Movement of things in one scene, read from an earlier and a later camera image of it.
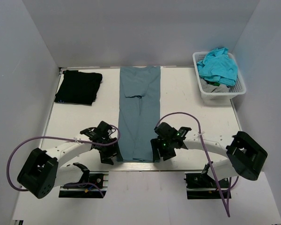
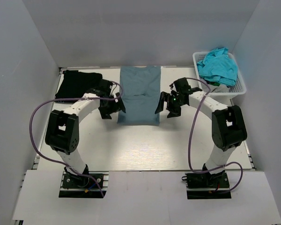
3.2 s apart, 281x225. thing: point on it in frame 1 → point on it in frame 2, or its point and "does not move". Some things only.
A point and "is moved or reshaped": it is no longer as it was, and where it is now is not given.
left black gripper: (115, 148) → (105, 113)
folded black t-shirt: (78, 87) does not move
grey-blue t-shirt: (139, 111) is moved or reshaped
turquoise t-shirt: (218, 66) does not move
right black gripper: (154, 143) → (164, 96)
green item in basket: (213, 83) does not move
